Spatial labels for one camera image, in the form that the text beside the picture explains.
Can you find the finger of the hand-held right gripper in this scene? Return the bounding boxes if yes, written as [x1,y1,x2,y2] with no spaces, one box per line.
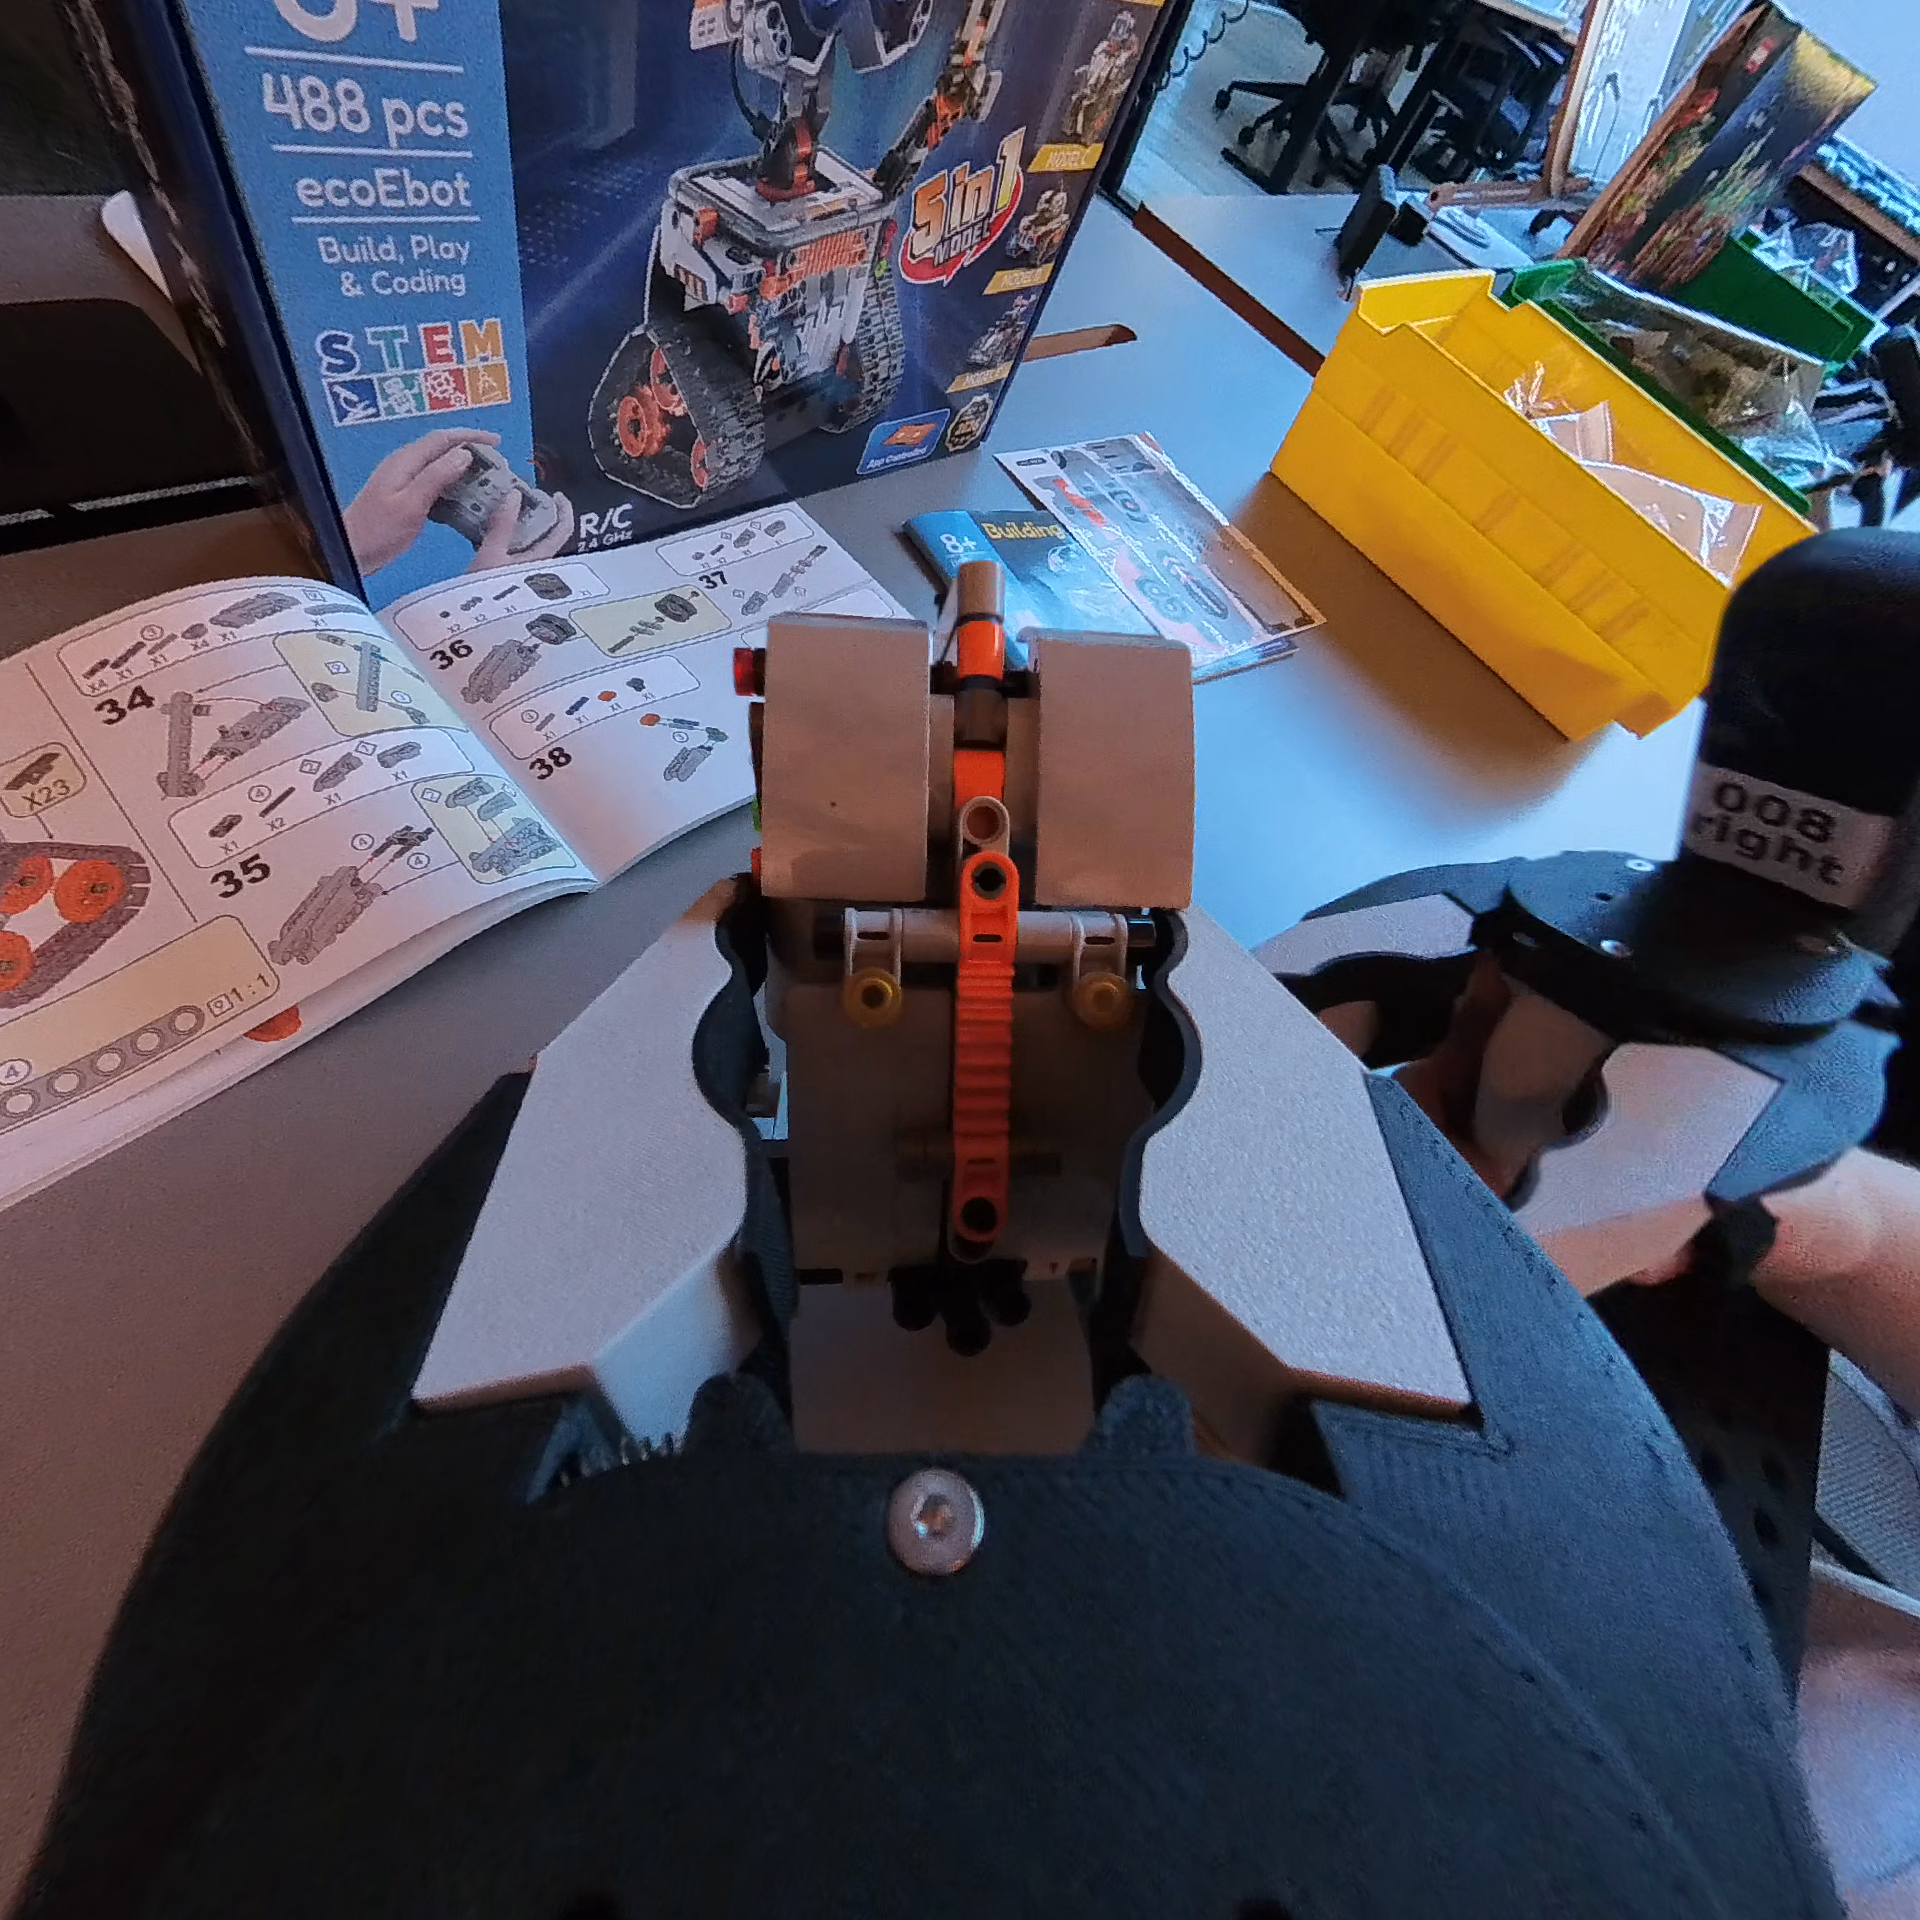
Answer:
[1508,1039,1829,1303]
[1460,957,1618,1205]

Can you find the green storage bin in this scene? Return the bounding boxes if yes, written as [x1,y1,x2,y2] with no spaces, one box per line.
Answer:
[1504,233,1887,523]

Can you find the dark colourful toy box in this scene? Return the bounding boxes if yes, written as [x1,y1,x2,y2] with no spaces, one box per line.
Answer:
[1558,0,1879,297]

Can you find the black office chair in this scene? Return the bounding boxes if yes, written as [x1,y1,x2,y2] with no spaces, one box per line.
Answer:
[1210,0,1419,195]

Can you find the black perforated chair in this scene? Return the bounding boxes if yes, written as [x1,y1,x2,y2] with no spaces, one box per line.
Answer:
[1590,1273,1920,1668]

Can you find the grey orange tracked toy robot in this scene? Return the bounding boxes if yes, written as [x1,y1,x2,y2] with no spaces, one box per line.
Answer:
[730,563,1202,1459]

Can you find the clear plastic bags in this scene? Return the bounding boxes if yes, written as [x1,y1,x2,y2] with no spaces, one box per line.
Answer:
[1494,353,1768,591]
[1544,277,1824,451]

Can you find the open instruction booklet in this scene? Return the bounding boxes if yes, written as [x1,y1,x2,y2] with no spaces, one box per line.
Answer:
[0,501,919,1208]

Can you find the person's right forearm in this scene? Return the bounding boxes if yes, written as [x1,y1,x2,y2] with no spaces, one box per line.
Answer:
[1839,1168,1920,1369]

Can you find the blue robot kit box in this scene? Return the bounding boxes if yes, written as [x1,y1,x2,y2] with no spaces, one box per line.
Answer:
[127,0,1188,605]

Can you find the blue leaflet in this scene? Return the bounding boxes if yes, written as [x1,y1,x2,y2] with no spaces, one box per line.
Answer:
[898,505,1298,687]

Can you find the printed sticker sheet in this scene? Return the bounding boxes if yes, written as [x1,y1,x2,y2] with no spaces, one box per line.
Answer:
[990,432,1332,671]

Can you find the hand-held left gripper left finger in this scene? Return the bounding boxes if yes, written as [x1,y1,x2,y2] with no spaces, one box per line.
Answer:
[407,882,791,1450]

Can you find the yellow storage bin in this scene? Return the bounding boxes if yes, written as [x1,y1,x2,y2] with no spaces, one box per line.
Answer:
[1270,270,1818,748]

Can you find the small black device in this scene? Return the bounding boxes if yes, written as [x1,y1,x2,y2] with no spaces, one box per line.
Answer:
[1332,163,1434,290]

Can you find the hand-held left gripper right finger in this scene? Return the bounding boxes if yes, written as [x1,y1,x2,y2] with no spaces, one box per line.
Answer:
[1124,910,1473,1454]

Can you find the person's right hand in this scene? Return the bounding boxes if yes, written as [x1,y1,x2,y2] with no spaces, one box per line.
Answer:
[1632,1147,1860,1324]

